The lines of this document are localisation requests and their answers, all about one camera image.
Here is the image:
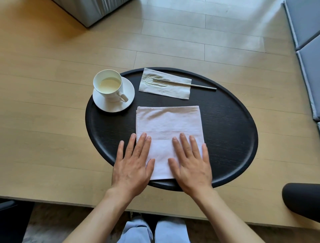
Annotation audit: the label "person's right forearm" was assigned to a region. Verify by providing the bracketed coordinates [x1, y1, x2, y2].
[190, 186, 265, 243]

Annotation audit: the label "white saucer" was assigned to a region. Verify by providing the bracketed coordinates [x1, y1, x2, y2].
[92, 76, 135, 113]

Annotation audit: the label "person's left hand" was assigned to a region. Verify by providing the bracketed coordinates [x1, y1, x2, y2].
[111, 133, 156, 198]

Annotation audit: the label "black oval tray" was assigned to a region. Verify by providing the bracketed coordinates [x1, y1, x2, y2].
[85, 67, 259, 192]

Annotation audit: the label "silver foil wrapper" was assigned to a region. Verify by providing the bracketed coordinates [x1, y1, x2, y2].
[138, 68, 192, 100]

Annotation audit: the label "white cloth napkin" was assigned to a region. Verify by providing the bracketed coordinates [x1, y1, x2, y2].
[136, 106, 205, 181]

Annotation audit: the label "person's left forearm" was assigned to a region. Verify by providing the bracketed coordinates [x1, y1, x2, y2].
[63, 187, 135, 243]

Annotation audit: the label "grey cushioned bench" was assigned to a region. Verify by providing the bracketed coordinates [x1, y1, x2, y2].
[283, 0, 320, 133]

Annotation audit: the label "person's right hand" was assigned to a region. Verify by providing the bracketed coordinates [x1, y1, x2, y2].
[168, 133, 213, 196]

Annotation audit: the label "white cup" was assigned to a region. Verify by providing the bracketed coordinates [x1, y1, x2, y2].
[93, 69, 129, 103]

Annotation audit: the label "black chair armrest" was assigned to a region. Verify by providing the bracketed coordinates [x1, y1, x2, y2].
[282, 183, 320, 223]

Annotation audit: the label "person's light blue trousers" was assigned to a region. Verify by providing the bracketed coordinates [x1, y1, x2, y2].
[117, 216, 191, 243]

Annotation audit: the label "grey sofa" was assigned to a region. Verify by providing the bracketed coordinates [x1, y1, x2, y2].
[52, 0, 130, 28]

